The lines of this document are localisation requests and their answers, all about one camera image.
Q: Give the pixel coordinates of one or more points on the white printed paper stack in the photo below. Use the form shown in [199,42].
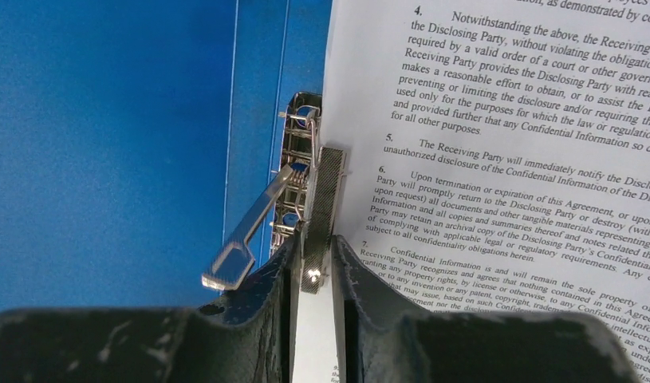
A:
[498,154]

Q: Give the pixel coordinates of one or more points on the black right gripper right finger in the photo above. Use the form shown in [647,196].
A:
[383,336]

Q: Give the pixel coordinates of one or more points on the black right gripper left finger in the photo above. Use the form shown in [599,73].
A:
[245,335]

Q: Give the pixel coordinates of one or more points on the blue plastic file folder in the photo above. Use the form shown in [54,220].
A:
[134,134]

